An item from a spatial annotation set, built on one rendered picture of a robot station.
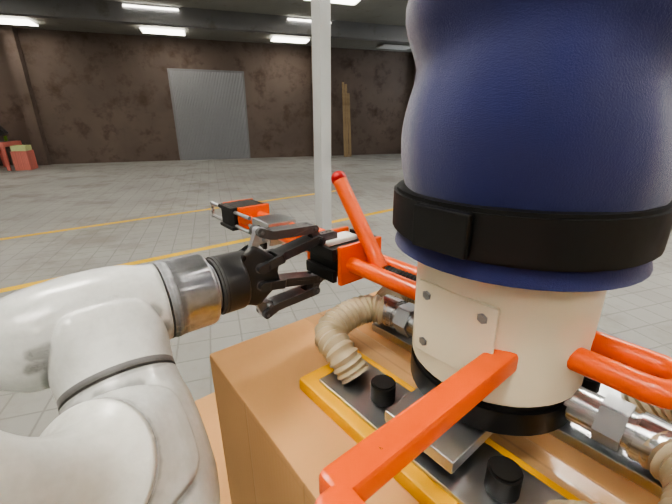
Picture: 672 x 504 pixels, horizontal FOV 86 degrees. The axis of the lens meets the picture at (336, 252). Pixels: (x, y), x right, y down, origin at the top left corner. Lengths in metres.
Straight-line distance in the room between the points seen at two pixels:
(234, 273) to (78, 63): 14.93
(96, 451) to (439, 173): 0.31
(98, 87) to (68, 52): 1.17
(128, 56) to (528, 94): 14.89
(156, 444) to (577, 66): 0.38
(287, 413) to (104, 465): 0.21
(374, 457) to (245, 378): 0.31
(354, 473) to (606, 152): 0.24
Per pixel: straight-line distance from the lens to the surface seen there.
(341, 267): 0.51
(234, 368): 0.55
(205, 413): 1.26
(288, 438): 0.44
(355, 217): 0.51
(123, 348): 0.39
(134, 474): 0.33
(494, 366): 0.32
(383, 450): 0.24
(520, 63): 0.28
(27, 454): 0.29
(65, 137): 15.45
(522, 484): 0.41
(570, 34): 0.28
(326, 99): 3.53
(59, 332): 0.40
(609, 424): 0.41
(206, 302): 0.43
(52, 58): 15.50
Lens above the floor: 1.38
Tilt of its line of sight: 20 degrees down
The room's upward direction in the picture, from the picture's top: straight up
